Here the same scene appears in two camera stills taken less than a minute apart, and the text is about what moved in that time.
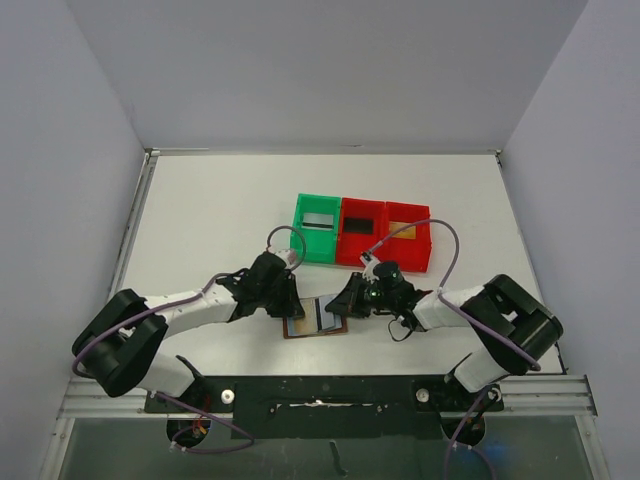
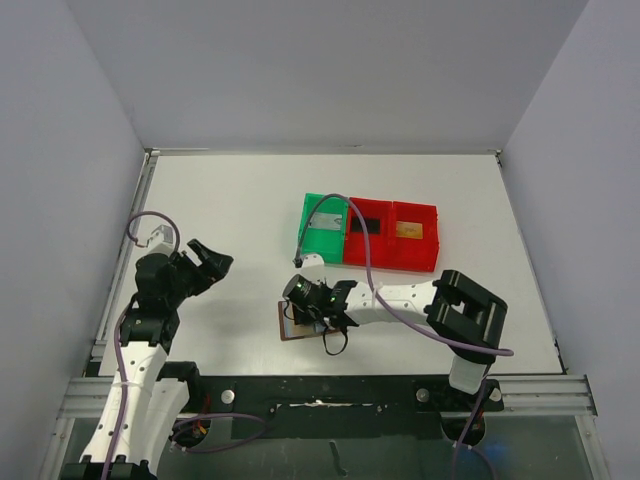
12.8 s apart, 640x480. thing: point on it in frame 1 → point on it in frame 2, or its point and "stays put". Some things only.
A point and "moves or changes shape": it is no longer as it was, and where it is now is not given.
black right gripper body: [355, 293] → [310, 310]
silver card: [328, 320] moves or changes shape
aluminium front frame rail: [568, 395] stays put
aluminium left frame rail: [133, 222] stays put
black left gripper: [282, 291] → [189, 270]
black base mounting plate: [331, 406] stays put
